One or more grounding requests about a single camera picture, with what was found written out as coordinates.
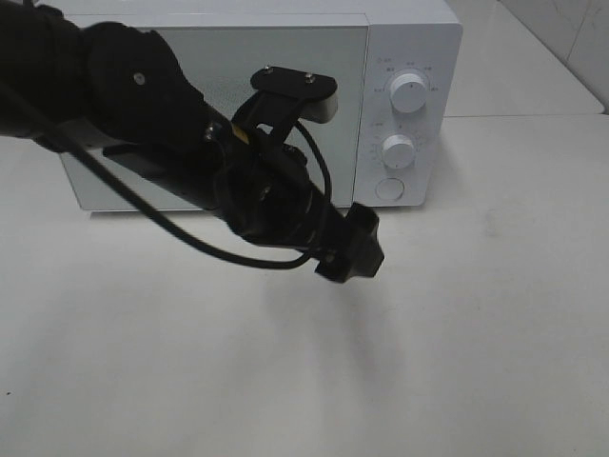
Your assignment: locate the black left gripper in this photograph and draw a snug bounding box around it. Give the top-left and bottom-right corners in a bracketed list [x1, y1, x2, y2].
[213, 123, 384, 284]

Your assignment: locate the round white door button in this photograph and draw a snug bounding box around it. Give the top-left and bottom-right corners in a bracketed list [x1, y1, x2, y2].
[375, 178, 405, 202]

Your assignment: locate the white microwave door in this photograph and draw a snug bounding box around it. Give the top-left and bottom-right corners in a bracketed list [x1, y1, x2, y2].
[61, 27, 367, 211]

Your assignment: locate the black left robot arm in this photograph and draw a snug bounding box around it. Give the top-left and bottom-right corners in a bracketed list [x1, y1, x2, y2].
[1, 1, 384, 283]

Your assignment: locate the lower white dial knob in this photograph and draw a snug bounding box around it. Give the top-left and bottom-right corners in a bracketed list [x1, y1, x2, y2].
[382, 134, 416, 169]

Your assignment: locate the white dial knob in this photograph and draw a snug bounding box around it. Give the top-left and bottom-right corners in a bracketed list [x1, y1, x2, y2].
[386, 69, 429, 114]
[382, 134, 416, 169]

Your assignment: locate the upper white dial knob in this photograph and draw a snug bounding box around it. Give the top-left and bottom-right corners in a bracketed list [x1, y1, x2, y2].
[386, 69, 429, 114]

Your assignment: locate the white microwave oven body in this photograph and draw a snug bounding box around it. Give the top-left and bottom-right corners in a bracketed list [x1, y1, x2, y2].
[58, 1, 462, 208]

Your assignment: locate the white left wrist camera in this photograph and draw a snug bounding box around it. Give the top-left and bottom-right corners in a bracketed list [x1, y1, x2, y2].
[232, 67, 338, 144]

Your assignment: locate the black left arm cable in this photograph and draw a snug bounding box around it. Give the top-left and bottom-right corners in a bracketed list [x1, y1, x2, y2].
[0, 80, 334, 269]

